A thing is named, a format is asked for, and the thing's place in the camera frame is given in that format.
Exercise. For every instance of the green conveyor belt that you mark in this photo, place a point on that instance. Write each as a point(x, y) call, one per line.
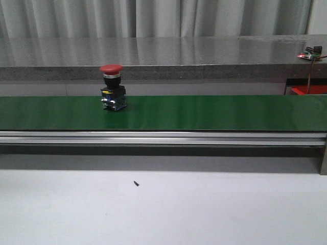
point(184, 112)

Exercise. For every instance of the grey curtain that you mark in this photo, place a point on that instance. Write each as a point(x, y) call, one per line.
point(43, 19)

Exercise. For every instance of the red plastic bin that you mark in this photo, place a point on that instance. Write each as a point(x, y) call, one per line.
point(304, 90)

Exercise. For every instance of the small green circuit board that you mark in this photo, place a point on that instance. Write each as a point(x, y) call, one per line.
point(311, 53)

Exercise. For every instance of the grey conveyor support leg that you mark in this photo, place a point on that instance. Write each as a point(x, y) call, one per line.
point(322, 162)

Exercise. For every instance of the grey stone back bench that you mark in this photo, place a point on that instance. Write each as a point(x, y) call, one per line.
point(160, 58)

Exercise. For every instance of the aluminium conveyor side rail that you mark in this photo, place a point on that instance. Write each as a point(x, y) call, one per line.
point(165, 138)

